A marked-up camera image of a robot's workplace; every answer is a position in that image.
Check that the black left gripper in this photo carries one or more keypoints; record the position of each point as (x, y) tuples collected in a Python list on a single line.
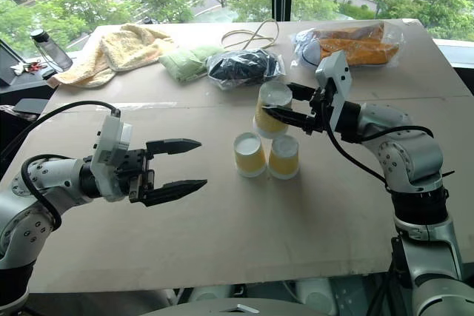
[(134, 173)]

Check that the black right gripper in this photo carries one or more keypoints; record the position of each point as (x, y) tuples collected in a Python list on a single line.
[(318, 109)]

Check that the yellow white paper cup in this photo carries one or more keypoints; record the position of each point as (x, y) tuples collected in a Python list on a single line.
[(284, 157), (250, 155), (273, 109)]

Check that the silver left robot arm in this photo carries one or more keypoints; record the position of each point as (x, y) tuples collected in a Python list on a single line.
[(44, 179)]

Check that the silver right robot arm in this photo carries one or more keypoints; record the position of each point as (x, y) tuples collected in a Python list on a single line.
[(414, 168)]

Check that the bag of black items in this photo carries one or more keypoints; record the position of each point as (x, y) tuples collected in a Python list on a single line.
[(242, 66)]

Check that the bag of orange items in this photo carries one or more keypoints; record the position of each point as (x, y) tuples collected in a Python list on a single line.
[(355, 44)]

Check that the green cloth in bag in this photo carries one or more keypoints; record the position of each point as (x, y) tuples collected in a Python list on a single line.
[(187, 60)]

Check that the pale yellow towel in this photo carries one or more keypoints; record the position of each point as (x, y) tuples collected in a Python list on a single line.
[(111, 53)]

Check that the clear water bottle black lid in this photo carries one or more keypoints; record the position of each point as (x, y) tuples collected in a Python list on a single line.
[(52, 49)]

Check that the black side desk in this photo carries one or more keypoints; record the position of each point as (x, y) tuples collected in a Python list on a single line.
[(22, 83)]

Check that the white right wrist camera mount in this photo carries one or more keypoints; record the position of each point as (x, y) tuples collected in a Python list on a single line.
[(337, 83)]

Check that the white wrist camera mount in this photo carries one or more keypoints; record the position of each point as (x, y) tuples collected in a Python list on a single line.
[(109, 149), (337, 83)]

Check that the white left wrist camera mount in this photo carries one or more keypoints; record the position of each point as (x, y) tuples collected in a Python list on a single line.
[(109, 149)]

